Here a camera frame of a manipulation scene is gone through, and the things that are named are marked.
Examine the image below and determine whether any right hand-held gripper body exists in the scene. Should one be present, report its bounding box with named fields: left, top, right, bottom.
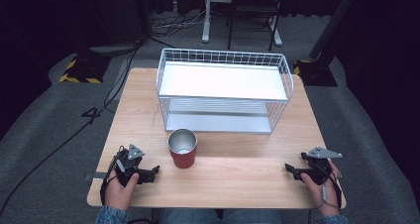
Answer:
left=299, top=146, right=344, bottom=186

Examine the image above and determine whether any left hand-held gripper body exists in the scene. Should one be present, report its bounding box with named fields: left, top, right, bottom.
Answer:
left=113, top=144, right=149, bottom=187

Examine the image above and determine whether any red metal cup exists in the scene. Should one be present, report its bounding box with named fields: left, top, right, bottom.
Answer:
left=166, top=128, right=198, bottom=169

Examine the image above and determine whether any white wire shelf rack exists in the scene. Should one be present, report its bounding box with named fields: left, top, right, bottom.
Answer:
left=156, top=47, right=295, bottom=135

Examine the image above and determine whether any person's right hand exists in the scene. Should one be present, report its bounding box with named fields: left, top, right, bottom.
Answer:
left=299, top=160, right=342, bottom=217

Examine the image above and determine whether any person's left hand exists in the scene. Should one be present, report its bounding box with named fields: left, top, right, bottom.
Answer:
left=104, top=168, right=141, bottom=212

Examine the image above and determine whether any grey tape strip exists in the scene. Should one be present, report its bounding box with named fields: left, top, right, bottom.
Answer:
left=83, top=170, right=110, bottom=182

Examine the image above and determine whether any black yellow-striped stand base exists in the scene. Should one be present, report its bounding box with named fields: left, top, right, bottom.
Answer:
left=58, top=49, right=113, bottom=85
left=292, top=57, right=339, bottom=87

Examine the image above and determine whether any black slanted stand pole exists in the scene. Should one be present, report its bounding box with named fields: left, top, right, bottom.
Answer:
left=308, top=0, right=364, bottom=61

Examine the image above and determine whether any right hand-held gripper cable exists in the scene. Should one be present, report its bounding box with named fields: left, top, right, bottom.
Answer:
left=317, top=166, right=343, bottom=211

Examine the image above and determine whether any hand-held gripper cable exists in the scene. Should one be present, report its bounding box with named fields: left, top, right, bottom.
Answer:
left=317, top=166, right=343, bottom=211
left=99, top=146, right=126, bottom=207

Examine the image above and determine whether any left hand-held gripper cable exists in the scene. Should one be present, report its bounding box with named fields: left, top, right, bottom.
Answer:
left=99, top=146, right=126, bottom=207

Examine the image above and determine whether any long black floor cable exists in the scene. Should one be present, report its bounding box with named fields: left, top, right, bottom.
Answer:
left=0, top=40, right=144, bottom=218

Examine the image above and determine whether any bundle of floor cables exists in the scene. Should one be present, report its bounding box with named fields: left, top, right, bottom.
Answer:
left=151, top=4, right=212, bottom=32

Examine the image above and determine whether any white desk leg frame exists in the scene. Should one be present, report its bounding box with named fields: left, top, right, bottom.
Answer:
left=200, top=0, right=284, bottom=48

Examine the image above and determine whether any black metal chair frame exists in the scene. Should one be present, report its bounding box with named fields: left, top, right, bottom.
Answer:
left=226, top=0, right=289, bottom=53

